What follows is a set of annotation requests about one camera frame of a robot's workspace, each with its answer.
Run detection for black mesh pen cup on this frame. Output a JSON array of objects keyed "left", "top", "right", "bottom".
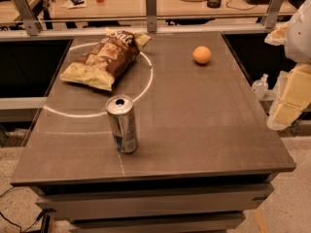
[{"left": 207, "top": 0, "right": 222, "bottom": 9}]

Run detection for black floor cable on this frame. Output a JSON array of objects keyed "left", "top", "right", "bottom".
[{"left": 0, "top": 186, "right": 47, "bottom": 233}]

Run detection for brown chip bag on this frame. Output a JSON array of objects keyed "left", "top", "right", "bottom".
[{"left": 60, "top": 29, "right": 151, "bottom": 91}]

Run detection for grey metal bracket left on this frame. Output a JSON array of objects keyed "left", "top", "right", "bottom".
[{"left": 13, "top": 0, "right": 41, "bottom": 36}]

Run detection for clear sanitizer bottle left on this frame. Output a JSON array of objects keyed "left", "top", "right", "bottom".
[{"left": 252, "top": 74, "right": 268, "bottom": 100}]

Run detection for grey cabinet drawers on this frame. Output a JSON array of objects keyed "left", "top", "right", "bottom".
[{"left": 37, "top": 174, "right": 273, "bottom": 233}]

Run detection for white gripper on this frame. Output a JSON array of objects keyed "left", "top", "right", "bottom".
[{"left": 264, "top": 0, "right": 311, "bottom": 131}]

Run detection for grey metal bracket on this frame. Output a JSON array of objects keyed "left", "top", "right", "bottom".
[
  {"left": 261, "top": 0, "right": 284, "bottom": 29},
  {"left": 13, "top": 0, "right": 41, "bottom": 36},
  {"left": 146, "top": 0, "right": 156, "bottom": 33}
]

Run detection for silver drink can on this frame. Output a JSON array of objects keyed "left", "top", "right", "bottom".
[{"left": 105, "top": 95, "right": 138, "bottom": 153}]

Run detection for grey metal bracket middle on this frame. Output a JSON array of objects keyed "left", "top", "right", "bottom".
[{"left": 146, "top": 0, "right": 156, "bottom": 33}]

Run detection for orange fruit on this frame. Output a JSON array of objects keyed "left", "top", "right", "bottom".
[{"left": 192, "top": 46, "right": 212, "bottom": 64}]

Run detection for grey metal bracket right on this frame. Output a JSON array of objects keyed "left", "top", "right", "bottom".
[{"left": 261, "top": 0, "right": 284, "bottom": 29}]

